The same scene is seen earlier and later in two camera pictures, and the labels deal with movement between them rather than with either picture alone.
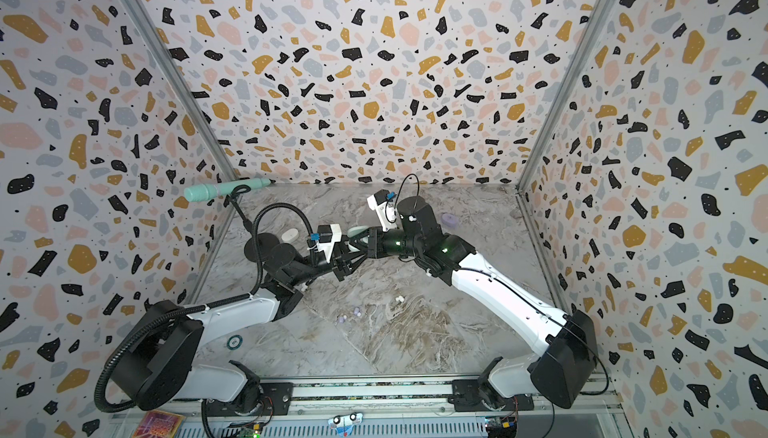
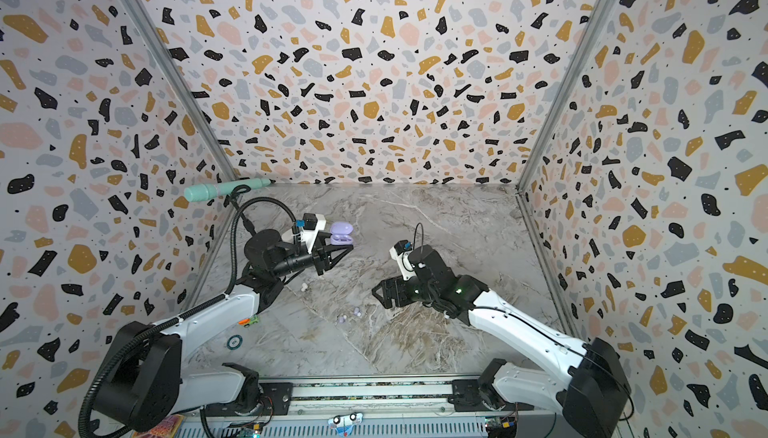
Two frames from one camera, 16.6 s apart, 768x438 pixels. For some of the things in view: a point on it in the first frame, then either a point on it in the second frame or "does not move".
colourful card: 158,424 does not move
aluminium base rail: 396,406 does not move
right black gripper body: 372,240 to 402,291
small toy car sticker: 343,423 does not move
